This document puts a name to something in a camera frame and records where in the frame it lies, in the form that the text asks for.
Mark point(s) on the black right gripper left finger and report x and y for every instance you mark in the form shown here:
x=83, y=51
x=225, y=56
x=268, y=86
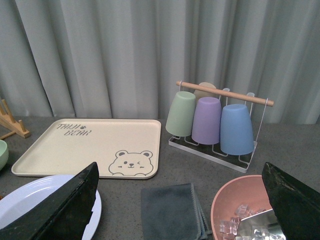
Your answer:
x=63, y=215

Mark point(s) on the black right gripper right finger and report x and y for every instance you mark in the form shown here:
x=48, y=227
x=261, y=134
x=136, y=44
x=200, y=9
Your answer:
x=295, y=204

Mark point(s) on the white round plate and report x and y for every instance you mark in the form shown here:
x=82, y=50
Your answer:
x=26, y=197

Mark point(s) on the metal ice scoop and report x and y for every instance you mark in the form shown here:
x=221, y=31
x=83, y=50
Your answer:
x=261, y=226

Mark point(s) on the pink bowl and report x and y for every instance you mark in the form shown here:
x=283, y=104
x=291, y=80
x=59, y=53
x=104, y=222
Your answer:
x=245, y=190

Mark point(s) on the beige bear tray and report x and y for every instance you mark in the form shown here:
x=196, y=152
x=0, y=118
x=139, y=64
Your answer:
x=122, y=149

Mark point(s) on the green bowl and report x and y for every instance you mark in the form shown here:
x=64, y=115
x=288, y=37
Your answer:
x=4, y=154

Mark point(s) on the blue upside-down cup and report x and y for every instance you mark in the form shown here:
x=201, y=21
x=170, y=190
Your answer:
x=236, y=132

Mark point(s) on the grey folded cloth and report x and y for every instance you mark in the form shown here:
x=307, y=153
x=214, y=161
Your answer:
x=173, y=213

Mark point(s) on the wooden dish rack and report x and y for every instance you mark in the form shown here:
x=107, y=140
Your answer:
x=16, y=127

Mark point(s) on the purple upside-down cup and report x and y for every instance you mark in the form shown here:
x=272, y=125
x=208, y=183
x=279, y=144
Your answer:
x=207, y=121

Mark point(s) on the green upside-down cup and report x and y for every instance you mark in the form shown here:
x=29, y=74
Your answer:
x=181, y=114

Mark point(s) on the grey curtain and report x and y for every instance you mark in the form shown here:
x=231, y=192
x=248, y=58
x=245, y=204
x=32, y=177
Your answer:
x=122, y=58

